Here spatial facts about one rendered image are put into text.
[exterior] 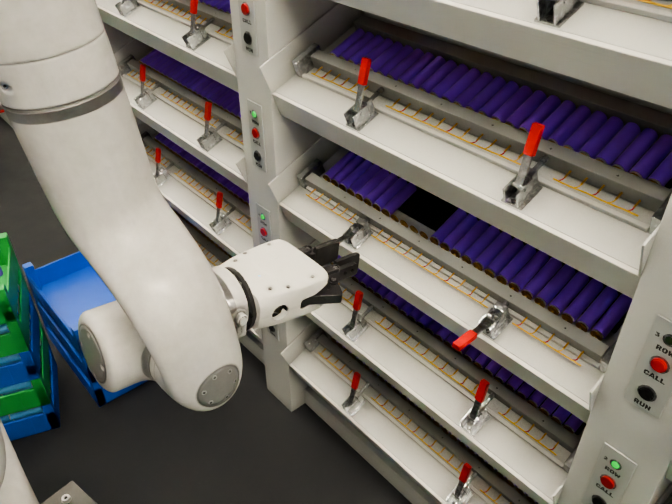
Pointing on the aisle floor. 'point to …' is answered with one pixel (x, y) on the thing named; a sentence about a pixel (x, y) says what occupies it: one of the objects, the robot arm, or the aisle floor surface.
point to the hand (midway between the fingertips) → (335, 260)
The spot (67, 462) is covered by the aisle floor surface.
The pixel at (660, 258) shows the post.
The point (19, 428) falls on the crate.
